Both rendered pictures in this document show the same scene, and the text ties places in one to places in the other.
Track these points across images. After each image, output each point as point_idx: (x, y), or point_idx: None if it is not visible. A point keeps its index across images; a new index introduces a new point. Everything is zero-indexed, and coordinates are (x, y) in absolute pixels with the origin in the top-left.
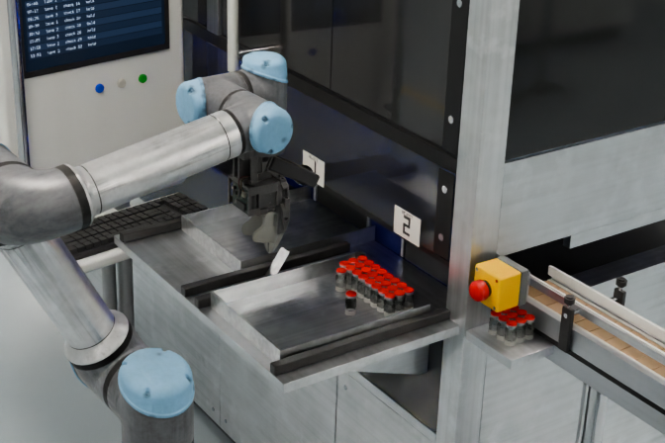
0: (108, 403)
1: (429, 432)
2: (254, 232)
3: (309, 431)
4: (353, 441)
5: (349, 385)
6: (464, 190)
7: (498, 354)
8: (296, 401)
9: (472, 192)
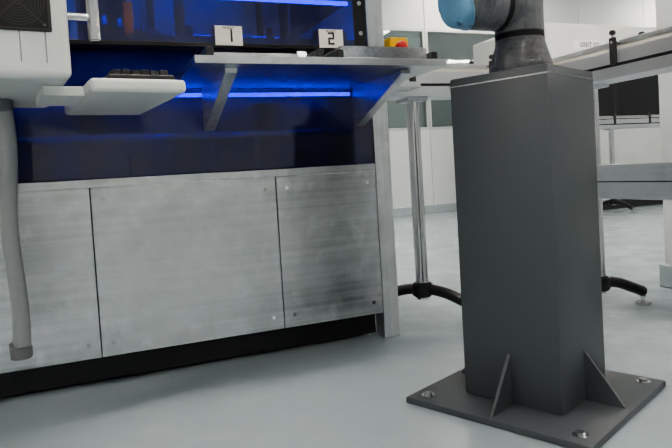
0: (515, 5)
1: (370, 165)
2: None
3: (247, 255)
4: (300, 225)
5: (290, 183)
6: None
7: (411, 83)
8: (227, 241)
9: None
